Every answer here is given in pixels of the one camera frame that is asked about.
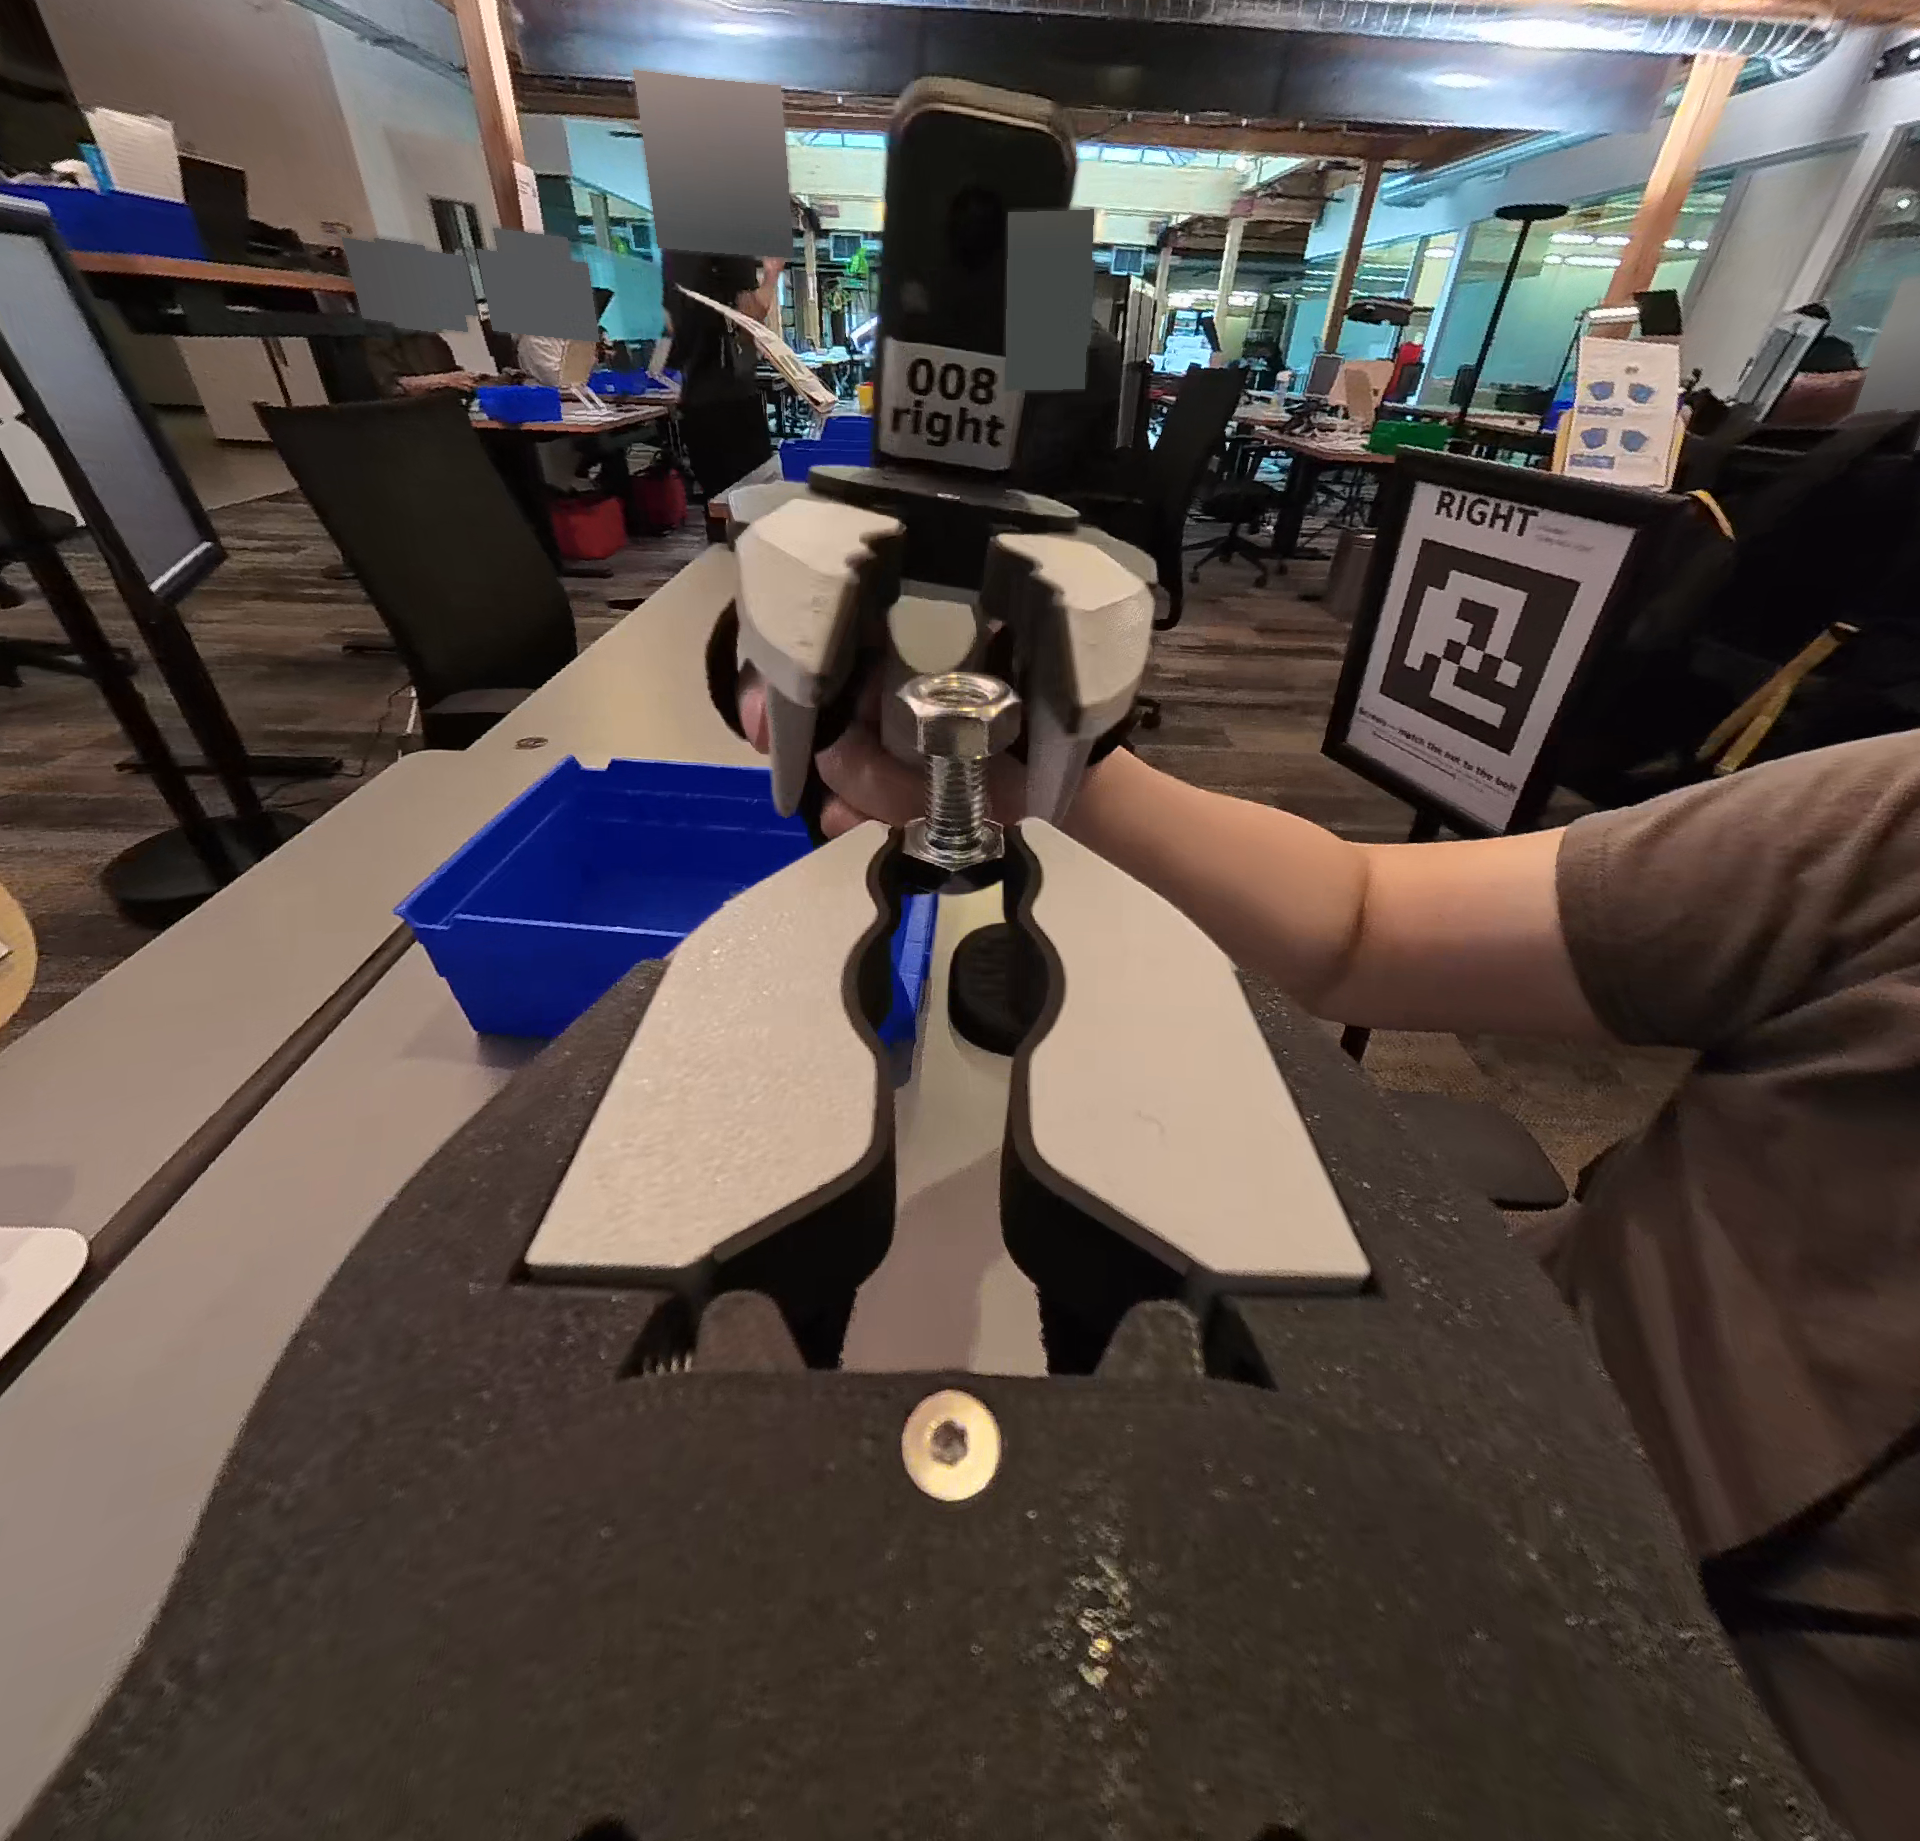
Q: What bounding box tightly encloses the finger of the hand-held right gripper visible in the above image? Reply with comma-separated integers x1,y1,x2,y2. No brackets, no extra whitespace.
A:
981,527,1160,827
733,497,910,818

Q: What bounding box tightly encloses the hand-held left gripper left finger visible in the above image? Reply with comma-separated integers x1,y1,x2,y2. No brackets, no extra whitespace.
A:
521,823,902,1372

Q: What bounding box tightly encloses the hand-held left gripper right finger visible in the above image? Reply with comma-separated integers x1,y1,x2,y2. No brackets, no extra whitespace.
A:
1000,818,1373,1375

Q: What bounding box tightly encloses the steel hex nut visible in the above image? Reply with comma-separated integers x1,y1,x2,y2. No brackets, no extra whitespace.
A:
883,676,1023,764

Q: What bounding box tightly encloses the thick steel bolt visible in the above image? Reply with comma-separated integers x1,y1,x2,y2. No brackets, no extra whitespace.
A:
897,755,1011,880

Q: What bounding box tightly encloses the blue plastic bin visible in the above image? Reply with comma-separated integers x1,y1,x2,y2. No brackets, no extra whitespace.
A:
392,756,939,1084

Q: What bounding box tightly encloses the person's right hand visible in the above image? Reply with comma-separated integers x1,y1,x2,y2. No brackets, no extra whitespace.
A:
741,671,1204,912

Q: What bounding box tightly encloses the padded chair armrest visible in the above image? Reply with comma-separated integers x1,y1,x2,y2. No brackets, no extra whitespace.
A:
946,923,1053,1056

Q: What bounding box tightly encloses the smooth chair armrest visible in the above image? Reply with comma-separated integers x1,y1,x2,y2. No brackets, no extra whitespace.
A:
1397,1091,1569,1207

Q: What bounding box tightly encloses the black framed marker sign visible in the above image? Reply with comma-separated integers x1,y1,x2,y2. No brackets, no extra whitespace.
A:
1320,444,1696,841

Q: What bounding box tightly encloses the wooden column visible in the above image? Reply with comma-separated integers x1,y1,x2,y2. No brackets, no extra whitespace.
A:
1596,52,1744,337
450,0,529,230

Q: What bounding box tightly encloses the small printed instruction sheet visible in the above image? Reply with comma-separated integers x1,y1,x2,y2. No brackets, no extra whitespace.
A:
1552,338,1687,490

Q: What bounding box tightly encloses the black floor lamp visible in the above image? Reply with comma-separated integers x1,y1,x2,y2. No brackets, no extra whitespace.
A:
1446,202,1571,411

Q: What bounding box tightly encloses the white board stand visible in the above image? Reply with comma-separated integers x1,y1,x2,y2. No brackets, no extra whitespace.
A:
0,1227,91,1365

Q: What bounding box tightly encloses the black backpack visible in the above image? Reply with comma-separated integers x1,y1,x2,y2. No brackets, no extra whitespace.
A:
1588,409,1920,807

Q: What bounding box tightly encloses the black framed floor sign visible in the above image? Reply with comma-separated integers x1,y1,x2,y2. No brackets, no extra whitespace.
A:
0,199,307,928

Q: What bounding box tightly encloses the white box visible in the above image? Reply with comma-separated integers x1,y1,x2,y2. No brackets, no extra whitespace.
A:
80,110,185,199

